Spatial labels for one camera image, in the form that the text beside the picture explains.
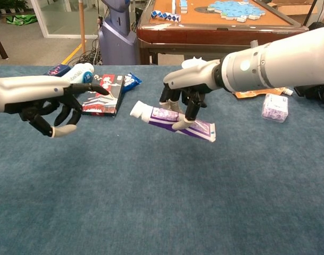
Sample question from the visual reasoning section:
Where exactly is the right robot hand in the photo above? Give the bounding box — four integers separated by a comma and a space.
159, 63, 223, 131

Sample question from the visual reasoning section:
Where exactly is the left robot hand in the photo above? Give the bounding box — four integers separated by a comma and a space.
0, 75, 111, 139

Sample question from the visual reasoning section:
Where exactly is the purple white tube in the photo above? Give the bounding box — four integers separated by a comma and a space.
129, 100, 217, 143

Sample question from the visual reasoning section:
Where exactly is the dark blue carton box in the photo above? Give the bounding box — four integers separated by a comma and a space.
43, 63, 72, 78

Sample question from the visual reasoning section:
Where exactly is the brown mahjong table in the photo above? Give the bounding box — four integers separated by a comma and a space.
136, 0, 310, 65

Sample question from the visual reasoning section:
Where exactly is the white plastic bottle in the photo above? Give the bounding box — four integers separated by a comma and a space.
61, 63, 95, 84

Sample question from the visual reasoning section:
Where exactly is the blue cookie snack packet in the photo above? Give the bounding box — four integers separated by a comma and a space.
121, 73, 143, 94

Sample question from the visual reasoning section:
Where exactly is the orange spout pouch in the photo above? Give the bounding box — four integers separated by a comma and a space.
232, 87, 294, 99

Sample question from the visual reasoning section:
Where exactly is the blue white snake puzzle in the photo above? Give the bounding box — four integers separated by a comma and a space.
150, 10, 182, 23

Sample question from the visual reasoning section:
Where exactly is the green bag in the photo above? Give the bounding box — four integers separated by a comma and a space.
6, 14, 38, 26

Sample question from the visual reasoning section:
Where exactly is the blue mahjong tile cluster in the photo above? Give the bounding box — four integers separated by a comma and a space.
207, 0, 267, 23

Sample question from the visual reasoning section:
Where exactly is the red black flat box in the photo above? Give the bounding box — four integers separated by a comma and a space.
81, 74, 126, 118

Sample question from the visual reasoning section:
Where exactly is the wooden pole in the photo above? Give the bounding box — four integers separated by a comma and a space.
78, 0, 87, 54

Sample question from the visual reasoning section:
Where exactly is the clear plastic case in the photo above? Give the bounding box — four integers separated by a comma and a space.
261, 93, 289, 123

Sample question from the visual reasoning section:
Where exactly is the blue felt table mat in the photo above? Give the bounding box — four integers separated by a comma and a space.
0, 64, 324, 255

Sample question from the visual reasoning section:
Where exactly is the cardboard box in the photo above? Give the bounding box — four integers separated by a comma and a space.
268, 0, 318, 17

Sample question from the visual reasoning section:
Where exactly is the tangled floor cable bundle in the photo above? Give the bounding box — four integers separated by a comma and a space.
68, 39, 104, 66

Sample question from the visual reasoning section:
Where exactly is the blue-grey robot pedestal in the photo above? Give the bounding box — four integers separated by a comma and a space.
98, 0, 139, 66

